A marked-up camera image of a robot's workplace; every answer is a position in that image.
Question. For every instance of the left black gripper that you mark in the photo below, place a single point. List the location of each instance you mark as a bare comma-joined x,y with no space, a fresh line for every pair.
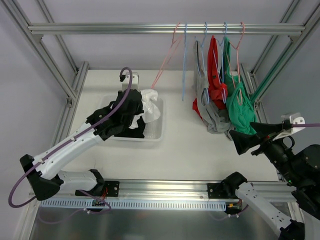
135,104

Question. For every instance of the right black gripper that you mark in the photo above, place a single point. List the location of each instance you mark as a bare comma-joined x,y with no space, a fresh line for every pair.
265,139

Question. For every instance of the white tank top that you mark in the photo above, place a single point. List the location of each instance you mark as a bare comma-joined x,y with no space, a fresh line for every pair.
150,111

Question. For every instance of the pink hanger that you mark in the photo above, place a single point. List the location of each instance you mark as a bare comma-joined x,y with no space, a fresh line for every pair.
175,42
236,48

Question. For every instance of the black tank top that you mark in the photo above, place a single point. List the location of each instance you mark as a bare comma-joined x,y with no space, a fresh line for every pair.
137,132

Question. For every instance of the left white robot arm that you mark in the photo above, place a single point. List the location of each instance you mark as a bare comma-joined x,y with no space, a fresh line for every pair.
45,171

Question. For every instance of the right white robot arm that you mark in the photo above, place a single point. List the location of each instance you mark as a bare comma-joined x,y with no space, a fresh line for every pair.
290,218

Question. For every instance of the green tank top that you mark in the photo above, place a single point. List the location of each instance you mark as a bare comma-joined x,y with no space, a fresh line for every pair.
241,112

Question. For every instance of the grey tank top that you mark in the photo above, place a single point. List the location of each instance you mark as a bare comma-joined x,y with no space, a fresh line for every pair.
215,120

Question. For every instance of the red tank top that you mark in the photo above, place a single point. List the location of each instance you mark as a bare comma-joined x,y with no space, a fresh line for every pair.
211,70

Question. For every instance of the white plastic basket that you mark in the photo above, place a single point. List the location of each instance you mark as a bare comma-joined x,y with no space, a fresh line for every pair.
154,131

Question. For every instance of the aluminium front rail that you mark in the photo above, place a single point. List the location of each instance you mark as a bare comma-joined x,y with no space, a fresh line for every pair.
194,190

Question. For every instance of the aluminium frame left post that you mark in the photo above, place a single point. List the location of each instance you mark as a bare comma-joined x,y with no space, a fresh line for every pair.
73,91

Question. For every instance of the aluminium frame post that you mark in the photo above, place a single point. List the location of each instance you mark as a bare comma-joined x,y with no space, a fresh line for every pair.
279,49
73,91

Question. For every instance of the aluminium hanging rail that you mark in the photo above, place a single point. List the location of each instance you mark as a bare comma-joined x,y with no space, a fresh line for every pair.
164,28

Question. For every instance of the white slotted cable duct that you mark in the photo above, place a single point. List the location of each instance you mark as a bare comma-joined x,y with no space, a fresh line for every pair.
135,204

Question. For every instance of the aluminium frame right post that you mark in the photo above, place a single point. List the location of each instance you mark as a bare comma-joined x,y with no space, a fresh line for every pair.
279,49

